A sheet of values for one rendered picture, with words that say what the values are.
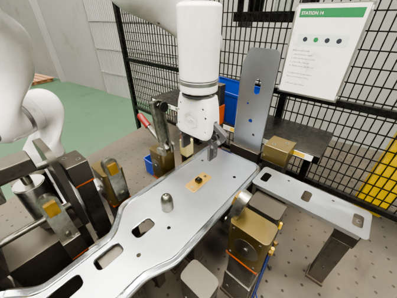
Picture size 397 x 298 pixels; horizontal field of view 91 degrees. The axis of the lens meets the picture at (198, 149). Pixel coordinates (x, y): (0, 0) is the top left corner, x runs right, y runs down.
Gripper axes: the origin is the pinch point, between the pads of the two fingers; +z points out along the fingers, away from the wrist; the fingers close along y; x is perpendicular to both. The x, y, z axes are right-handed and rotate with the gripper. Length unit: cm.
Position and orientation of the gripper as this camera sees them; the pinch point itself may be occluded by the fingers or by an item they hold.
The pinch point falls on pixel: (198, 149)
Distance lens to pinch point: 52.2
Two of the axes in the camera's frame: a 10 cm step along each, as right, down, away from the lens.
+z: 0.0, 8.3, 5.6
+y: 7.6, 3.7, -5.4
